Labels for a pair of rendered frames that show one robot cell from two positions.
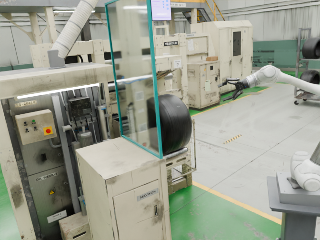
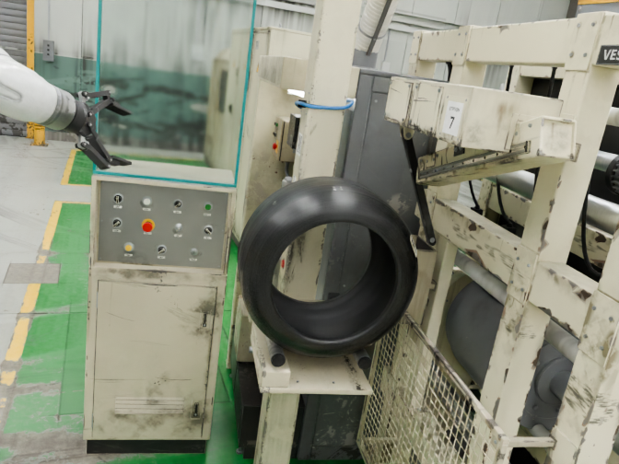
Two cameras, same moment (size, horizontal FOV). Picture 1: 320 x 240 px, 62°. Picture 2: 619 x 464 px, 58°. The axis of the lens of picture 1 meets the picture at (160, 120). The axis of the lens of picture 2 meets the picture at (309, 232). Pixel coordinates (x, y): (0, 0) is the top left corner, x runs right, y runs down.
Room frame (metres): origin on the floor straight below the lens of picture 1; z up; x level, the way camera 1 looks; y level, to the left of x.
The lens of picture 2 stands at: (2.98, -1.68, 1.76)
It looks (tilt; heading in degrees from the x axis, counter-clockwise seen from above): 16 degrees down; 109
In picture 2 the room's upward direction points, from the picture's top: 8 degrees clockwise
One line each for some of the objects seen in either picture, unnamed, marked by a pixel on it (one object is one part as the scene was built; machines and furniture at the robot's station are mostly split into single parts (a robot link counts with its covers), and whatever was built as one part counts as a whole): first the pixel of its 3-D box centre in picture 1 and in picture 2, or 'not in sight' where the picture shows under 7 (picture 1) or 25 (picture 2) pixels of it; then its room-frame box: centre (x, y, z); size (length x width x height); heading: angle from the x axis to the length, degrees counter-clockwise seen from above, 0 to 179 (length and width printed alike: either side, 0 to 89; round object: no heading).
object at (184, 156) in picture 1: (172, 160); (269, 351); (2.34, -0.09, 0.83); 0.36 x 0.09 x 0.06; 122
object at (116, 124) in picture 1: (125, 132); (402, 277); (2.67, 0.37, 1.05); 0.20 x 0.15 x 0.30; 122
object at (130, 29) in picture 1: (132, 77); (175, 55); (1.72, 0.15, 1.74); 0.55 x 0.02 x 0.95; 32
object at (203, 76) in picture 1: (202, 85); not in sight; (7.34, -1.26, 0.62); 0.91 x 0.58 x 1.25; 131
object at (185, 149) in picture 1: (172, 154); (271, 334); (2.35, -0.09, 0.90); 0.35 x 0.05 x 0.05; 122
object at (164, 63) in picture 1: (152, 65); (457, 111); (2.78, 0.03, 1.71); 0.61 x 0.25 x 0.15; 122
